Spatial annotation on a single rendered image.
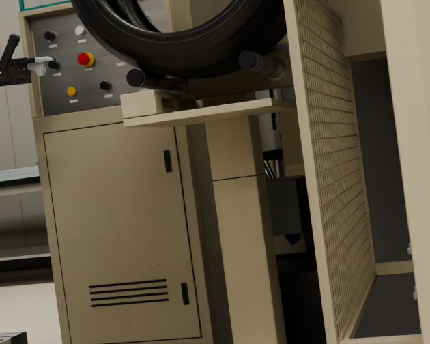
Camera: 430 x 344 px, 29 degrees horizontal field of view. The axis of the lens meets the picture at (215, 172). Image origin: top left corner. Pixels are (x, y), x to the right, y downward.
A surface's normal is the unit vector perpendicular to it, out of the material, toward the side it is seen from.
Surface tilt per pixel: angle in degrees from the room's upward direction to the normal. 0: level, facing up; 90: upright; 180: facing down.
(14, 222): 90
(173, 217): 90
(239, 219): 90
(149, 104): 90
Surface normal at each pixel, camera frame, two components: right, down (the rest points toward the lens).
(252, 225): -0.26, 0.05
